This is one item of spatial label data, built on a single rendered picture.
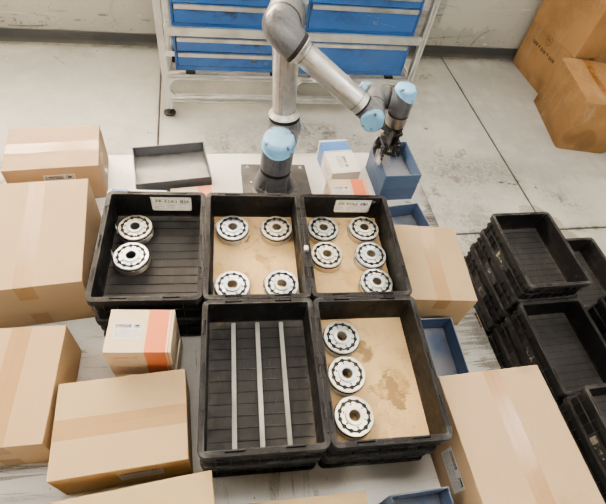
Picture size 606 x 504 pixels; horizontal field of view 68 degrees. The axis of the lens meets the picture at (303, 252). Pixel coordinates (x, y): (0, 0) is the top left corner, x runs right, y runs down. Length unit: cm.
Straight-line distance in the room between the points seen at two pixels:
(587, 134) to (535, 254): 184
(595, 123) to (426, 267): 264
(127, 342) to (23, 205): 60
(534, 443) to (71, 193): 149
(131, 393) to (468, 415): 84
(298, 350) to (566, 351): 130
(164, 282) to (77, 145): 66
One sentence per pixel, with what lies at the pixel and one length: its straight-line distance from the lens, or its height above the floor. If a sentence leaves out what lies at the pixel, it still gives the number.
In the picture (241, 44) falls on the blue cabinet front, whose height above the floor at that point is 51.
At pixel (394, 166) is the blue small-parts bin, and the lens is 196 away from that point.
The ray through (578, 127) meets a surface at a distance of 395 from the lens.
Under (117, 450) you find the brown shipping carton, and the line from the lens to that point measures 121.
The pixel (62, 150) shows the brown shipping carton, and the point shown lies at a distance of 182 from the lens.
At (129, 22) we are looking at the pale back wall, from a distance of 404.
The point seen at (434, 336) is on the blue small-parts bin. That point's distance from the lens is 159.
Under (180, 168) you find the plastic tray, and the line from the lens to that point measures 184.
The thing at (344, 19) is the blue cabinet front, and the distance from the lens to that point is 314.
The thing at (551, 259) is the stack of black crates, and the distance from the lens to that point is 236.
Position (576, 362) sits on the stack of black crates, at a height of 38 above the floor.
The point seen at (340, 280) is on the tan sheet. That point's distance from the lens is 144.
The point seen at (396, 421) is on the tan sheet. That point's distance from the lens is 129.
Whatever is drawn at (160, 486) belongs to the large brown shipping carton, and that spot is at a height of 90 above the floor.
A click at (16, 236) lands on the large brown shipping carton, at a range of 153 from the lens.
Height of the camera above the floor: 200
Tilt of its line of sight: 52 degrees down
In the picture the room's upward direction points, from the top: 12 degrees clockwise
